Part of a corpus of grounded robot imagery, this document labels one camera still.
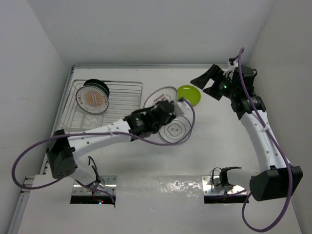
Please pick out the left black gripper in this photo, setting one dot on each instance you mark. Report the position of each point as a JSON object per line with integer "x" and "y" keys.
{"x": 172, "y": 114}

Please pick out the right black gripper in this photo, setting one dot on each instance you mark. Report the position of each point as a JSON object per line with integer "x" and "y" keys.
{"x": 216, "y": 73}

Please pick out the white plate red characters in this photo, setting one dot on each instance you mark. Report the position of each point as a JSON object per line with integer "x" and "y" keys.
{"x": 165, "y": 93}

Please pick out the white plate teal cloud design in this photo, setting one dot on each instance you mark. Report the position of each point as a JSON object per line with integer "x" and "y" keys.
{"x": 178, "y": 129}

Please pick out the lime green plate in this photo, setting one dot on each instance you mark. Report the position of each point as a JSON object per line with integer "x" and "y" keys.
{"x": 189, "y": 92}

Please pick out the white plate orange sunburst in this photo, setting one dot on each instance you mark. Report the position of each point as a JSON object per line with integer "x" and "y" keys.
{"x": 92, "y": 99}

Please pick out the teal blue patterned plate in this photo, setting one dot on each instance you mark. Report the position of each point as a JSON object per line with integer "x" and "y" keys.
{"x": 100, "y": 85}

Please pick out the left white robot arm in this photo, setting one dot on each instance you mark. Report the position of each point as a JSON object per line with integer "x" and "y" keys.
{"x": 65, "y": 150}

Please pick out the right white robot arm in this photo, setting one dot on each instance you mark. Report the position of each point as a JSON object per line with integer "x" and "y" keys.
{"x": 277, "y": 177}

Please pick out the black plate white squiggle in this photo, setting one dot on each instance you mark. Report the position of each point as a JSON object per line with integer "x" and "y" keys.
{"x": 95, "y": 81}

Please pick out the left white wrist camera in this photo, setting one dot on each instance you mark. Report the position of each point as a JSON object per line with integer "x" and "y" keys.
{"x": 182, "y": 108}

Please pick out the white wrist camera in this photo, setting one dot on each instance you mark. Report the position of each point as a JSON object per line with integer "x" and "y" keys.
{"x": 232, "y": 64}
{"x": 182, "y": 108}

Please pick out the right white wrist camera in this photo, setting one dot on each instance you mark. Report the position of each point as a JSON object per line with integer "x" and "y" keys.
{"x": 232, "y": 64}

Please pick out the metal wire dish rack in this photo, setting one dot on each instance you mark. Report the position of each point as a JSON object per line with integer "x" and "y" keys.
{"x": 124, "y": 98}

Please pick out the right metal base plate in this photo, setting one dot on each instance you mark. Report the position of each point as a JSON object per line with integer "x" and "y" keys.
{"x": 211, "y": 187}

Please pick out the metal base plate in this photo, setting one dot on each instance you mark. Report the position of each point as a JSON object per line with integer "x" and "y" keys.
{"x": 211, "y": 187}
{"x": 107, "y": 184}

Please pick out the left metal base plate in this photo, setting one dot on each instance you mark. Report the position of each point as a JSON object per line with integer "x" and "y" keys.
{"x": 107, "y": 184}

